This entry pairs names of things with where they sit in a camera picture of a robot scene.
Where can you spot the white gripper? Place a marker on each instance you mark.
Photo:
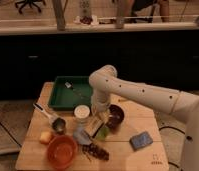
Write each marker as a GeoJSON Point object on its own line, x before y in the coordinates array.
{"type": "Point", "coordinates": [100, 103]}

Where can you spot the black and tan eraser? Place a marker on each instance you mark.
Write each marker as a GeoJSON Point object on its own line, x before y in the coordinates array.
{"type": "Point", "coordinates": [93, 125]}

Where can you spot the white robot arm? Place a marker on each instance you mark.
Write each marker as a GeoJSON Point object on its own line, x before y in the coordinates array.
{"type": "Point", "coordinates": [182, 105]}

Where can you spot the white plastic cup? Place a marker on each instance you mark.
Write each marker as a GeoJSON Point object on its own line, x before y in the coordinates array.
{"type": "Point", "coordinates": [82, 112]}

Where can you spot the green plastic cup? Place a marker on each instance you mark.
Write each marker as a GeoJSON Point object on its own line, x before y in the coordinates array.
{"type": "Point", "coordinates": [102, 133]}

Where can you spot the metal measuring cup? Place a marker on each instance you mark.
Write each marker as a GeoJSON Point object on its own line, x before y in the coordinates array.
{"type": "Point", "coordinates": [57, 123]}

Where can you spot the yellow banana toy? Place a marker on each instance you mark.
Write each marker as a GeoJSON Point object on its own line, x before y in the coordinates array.
{"type": "Point", "coordinates": [122, 100]}

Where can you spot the dark purple bowl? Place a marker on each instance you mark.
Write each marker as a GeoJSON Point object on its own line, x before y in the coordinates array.
{"type": "Point", "coordinates": [116, 117]}

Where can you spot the green plastic tray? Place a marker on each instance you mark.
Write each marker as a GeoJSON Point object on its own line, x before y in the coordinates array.
{"type": "Point", "coordinates": [63, 99]}

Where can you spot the fork in tray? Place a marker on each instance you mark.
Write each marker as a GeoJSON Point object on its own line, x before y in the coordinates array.
{"type": "Point", "coordinates": [70, 86]}

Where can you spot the grey blue cloth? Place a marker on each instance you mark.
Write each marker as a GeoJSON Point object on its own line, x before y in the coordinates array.
{"type": "Point", "coordinates": [80, 135]}

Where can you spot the wooden board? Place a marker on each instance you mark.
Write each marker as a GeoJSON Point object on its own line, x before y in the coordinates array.
{"type": "Point", "coordinates": [32, 156]}

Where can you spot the purple grapes toy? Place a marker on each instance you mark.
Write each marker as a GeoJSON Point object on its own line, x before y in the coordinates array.
{"type": "Point", "coordinates": [96, 151]}

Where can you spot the blue sponge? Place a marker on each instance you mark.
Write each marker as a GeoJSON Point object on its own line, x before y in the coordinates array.
{"type": "Point", "coordinates": [141, 140]}

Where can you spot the orange bowl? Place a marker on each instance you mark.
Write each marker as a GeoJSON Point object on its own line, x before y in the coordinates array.
{"type": "Point", "coordinates": [61, 152]}

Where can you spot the yellow round toy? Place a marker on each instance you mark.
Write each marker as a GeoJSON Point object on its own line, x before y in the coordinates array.
{"type": "Point", "coordinates": [45, 137]}

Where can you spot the seated person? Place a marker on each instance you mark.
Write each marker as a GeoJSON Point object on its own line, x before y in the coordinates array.
{"type": "Point", "coordinates": [137, 5]}

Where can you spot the office chair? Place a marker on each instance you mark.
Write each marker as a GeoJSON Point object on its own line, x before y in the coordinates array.
{"type": "Point", "coordinates": [22, 3]}

